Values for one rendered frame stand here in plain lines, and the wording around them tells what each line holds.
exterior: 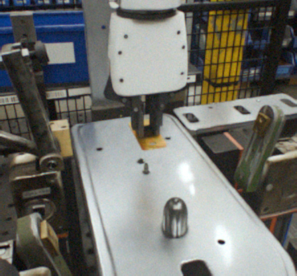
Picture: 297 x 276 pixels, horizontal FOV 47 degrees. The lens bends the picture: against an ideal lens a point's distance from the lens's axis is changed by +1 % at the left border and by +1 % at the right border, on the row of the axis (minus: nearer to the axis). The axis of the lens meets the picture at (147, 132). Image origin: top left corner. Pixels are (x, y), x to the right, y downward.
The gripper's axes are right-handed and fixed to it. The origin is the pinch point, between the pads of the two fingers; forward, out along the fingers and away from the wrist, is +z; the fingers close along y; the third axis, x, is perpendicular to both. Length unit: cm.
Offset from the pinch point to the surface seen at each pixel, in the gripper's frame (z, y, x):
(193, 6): -5, 31, 55
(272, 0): -6, 58, 55
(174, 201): 4.6, -0.4, -12.9
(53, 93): 7.8, -12.4, 32.2
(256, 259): 9.4, 7.2, -20.0
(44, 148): 1.0, -14.8, -1.9
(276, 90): 110, 202, 219
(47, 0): 8, -7, 166
